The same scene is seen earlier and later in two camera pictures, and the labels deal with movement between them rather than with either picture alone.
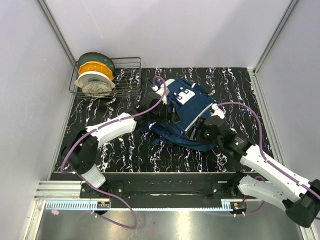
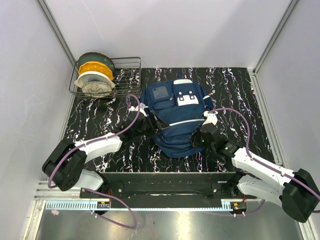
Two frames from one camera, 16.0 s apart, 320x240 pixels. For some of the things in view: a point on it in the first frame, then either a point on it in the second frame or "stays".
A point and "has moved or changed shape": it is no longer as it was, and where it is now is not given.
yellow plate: x=95 y=66 stays
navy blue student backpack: x=192 y=101 has moved or changed shape
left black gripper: x=171 y=117 to x=161 y=124
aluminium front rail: x=58 y=190 stays
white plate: x=93 y=76 stays
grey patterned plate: x=96 y=89 stays
